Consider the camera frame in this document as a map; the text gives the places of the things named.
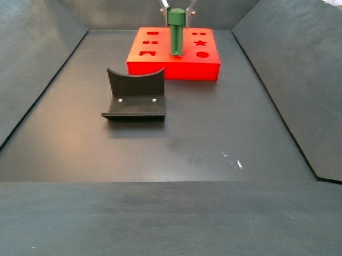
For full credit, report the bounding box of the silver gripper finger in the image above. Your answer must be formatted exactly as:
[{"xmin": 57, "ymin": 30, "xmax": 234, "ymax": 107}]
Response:
[
  {"xmin": 160, "ymin": 0, "xmax": 170, "ymax": 27},
  {"xmin": 186, "ymin": 0, "xmax": 197, "ymax": 28}
]

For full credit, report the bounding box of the green three prong peg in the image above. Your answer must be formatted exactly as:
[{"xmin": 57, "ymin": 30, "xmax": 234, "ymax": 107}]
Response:
[{"xmin": 168, "ymin": 8, "xmax": 186, "ymax": 56}]

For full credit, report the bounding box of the red shape sorter block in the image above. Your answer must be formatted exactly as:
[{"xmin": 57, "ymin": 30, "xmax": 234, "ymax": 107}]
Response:
[{"xmin": 127, "ymin": 27, "xmax": 221, "ymax": 81}]

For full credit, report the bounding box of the black curved holder bracket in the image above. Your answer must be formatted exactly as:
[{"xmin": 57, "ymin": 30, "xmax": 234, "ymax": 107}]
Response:
[{"xmin": 102, "ymin": 69, "xmax": 166, "ymax": 120}]

